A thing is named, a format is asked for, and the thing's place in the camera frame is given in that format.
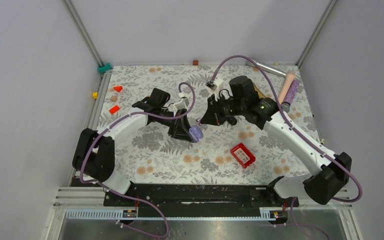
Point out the red rectangular block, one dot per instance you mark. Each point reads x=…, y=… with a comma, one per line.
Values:
x=114, y=109

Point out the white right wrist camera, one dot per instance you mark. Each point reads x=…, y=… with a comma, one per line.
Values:
x=217, y=85

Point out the pink microphone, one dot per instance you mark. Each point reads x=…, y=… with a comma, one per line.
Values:
x=288, y=80

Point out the aluminium frame post right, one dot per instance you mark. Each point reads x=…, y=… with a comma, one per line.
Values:
x=316, y=32

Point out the purple glitter microphone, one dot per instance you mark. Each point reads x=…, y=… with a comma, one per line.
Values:
x=290, y=95

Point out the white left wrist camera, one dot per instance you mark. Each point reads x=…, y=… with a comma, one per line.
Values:
x=182, y=104

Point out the silver microphone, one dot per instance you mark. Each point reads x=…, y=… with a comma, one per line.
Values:
x=267, y=68

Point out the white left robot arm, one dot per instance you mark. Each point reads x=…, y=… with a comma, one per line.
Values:
x=95, y=151

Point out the teal arch block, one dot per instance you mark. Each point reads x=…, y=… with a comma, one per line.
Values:
x=104, y=68

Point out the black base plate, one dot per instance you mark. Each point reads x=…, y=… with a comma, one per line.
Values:
x=224, y=201

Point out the black earbud charging case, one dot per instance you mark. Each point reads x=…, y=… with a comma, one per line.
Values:
x=232, y=120

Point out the yellow cube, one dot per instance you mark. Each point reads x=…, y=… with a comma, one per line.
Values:
x=95, y=95

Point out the lavender oval case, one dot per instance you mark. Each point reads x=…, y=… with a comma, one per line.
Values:
x=196, y=133

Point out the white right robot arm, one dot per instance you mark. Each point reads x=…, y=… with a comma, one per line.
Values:
x=327, y=170

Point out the plain wooden cube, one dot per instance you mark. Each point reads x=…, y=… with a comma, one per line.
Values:
x=114, y=98

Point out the aluminium frame post left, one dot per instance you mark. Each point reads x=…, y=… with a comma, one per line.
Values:
x=75, y=17

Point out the red wedge block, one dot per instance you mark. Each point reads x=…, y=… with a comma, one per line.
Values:
x=118, y=88

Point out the red parts bin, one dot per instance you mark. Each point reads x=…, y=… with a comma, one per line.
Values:
x=243, y=155

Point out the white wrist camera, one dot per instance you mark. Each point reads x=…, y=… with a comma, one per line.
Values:
x=217, y=85
x=182, y=104

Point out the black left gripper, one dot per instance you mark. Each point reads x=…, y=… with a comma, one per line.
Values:
x=179, y=127

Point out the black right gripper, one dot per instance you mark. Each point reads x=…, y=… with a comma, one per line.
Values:
x=213, y=115

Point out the aluminium frame post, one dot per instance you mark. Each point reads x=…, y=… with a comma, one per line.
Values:
x=75, y=17
x=316, y=32

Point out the gold microphone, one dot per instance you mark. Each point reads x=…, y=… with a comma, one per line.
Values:
x=260, y=94

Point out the floral table mat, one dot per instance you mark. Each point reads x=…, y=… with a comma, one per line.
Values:
x=150, y=155

